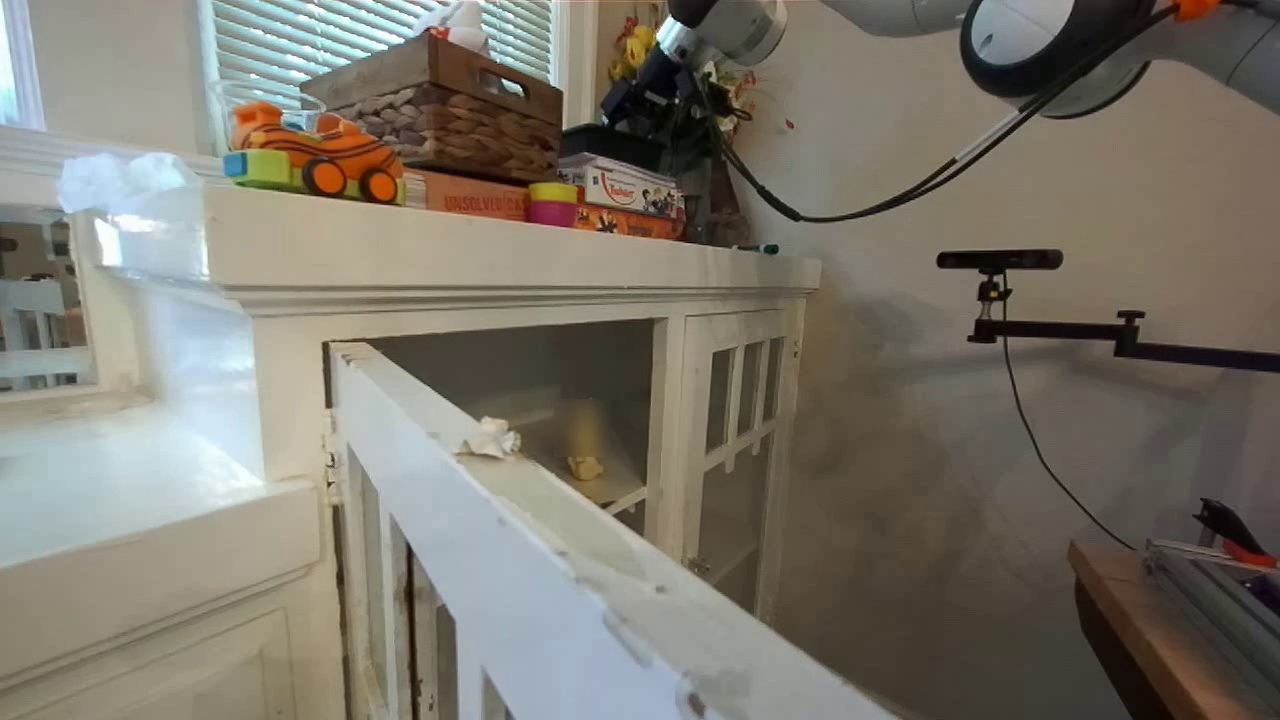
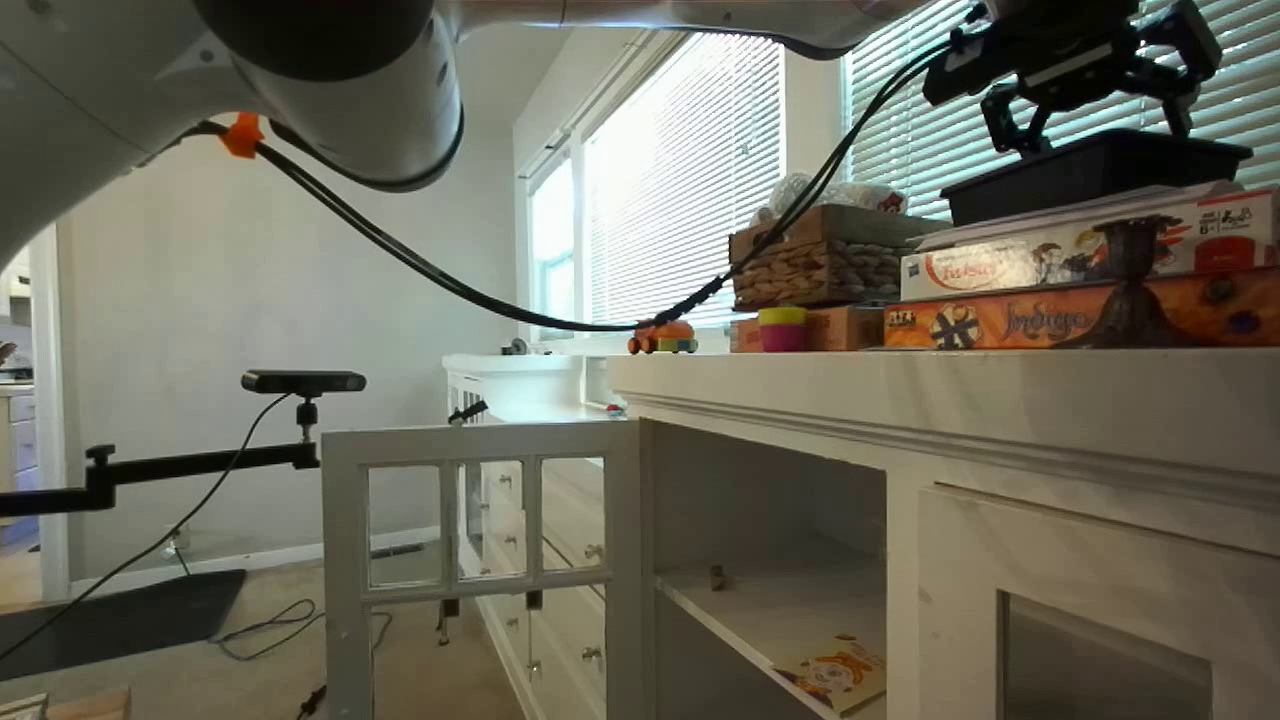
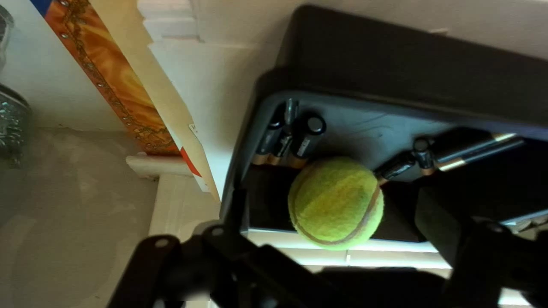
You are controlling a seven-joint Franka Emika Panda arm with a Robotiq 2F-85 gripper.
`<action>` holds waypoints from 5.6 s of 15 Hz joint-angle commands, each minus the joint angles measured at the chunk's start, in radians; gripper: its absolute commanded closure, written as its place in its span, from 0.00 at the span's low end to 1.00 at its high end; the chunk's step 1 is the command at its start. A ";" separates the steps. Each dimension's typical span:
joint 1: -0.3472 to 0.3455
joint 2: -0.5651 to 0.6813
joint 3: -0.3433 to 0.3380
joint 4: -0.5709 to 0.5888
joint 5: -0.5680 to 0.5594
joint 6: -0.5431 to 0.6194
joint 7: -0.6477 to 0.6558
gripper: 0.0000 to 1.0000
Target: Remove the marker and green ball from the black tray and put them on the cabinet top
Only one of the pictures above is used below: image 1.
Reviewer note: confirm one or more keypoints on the small yellow rabbit figurine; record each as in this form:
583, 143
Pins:
584, 446

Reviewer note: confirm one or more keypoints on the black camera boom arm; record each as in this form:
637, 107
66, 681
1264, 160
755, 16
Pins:
1064, 324

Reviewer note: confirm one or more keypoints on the white tissue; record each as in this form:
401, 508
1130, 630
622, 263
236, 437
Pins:
465, 27

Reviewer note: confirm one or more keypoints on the white tall cabinet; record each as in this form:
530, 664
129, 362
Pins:
465, 247

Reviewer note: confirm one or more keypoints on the white board game box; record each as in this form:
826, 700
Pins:
625, 184

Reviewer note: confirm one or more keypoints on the white closed cabinet door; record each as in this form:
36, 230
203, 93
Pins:
697, 443

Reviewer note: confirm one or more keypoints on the yellow flower bouquet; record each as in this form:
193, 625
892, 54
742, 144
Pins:
629, 44

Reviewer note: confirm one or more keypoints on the orange wooden box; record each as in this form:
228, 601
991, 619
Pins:
465, 194

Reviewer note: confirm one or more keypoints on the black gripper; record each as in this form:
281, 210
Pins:
670, 78

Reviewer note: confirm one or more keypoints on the yellow and pink cup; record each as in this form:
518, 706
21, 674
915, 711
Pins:
554, 202

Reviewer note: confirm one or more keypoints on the orange toy truck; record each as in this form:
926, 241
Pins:
343, 155

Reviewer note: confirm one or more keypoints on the wooden table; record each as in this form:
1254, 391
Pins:
1134, 625

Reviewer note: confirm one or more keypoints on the white low cabinet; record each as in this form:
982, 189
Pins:
132, 534

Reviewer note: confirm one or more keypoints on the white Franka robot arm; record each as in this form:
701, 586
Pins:
1040, 42

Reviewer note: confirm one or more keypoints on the small white crumpled object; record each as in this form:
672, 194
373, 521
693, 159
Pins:
488, 437

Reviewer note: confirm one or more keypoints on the orange board game box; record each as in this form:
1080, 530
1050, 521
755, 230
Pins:
635, 222

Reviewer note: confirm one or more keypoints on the black tray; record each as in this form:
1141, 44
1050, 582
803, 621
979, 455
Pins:
584, 143

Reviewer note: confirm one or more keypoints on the black stereo camera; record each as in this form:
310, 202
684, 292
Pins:
1002, 259

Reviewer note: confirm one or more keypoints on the dark vase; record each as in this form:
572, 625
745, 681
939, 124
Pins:
719, 202

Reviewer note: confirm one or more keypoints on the white open cabinet door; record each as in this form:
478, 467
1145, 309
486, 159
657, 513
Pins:
532, 560

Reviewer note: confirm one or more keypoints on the brown wicker basket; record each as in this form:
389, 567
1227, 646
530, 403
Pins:
453, 124

